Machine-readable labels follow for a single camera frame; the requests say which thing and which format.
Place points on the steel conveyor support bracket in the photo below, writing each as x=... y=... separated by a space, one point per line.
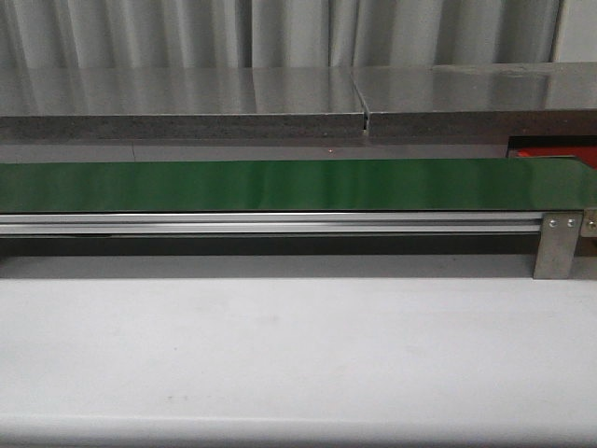
x=557 y=246

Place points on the red bin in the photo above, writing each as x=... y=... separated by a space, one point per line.
x=586 y=154

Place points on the small steel end bracket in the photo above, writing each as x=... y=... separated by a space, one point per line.
x=589 y=224

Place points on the right stainless steel table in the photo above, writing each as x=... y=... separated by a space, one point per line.
x=491 y=100

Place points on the green conveyor belt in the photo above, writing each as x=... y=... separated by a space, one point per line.
x=535 y=184

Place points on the aluminium conveyor side rail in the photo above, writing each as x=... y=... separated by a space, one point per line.
x=283 y=223

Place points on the grey pleated curtain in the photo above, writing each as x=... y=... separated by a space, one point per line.
x=135 y=34

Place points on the left stainless steel table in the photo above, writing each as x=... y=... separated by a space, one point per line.
x=60 y=104

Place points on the stainless steel table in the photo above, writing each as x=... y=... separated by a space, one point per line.
x=60 y=104
x=491 y=100

